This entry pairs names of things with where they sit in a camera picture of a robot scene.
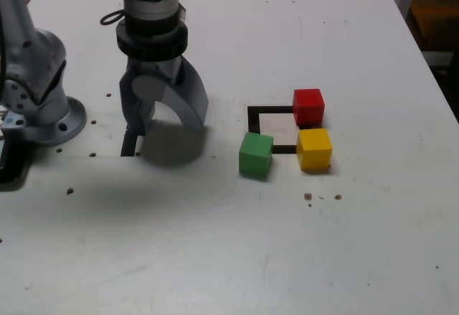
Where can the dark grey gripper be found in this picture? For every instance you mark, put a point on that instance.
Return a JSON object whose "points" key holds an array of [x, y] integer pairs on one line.
{"points": [[154, 66]]}

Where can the green cube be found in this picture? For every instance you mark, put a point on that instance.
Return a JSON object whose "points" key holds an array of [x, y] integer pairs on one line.
{"points": [[254, 157]]}

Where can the red cube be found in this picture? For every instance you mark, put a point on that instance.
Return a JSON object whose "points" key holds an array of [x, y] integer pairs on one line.
{"points": [[308, 110]]}

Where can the yellow cube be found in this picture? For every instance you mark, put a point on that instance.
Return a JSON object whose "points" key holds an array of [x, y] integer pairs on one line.
{"points": [[313, 150]]}

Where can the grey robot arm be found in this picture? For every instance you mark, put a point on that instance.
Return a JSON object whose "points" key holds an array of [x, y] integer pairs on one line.
{"points": [[36, 60]]}

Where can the black tape square outline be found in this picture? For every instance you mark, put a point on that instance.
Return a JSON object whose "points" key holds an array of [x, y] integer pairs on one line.
{"points": [[252, 121]]}

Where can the black tape strip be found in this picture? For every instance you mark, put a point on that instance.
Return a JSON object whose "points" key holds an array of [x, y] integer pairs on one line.
{"points": [[127, 148]]}

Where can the brown box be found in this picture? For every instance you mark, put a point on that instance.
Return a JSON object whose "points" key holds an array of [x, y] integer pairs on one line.
{"points": [[437, 6]]}

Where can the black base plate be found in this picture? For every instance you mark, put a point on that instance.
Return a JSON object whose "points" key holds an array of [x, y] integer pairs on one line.
{"points": [[10, 171]]}

